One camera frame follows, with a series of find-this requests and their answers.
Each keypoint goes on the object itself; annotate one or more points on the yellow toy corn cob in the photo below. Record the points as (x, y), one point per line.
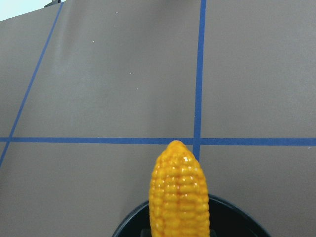
(178, 195)

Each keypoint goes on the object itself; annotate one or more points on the dark blue saucepan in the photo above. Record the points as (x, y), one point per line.
(226, 220)

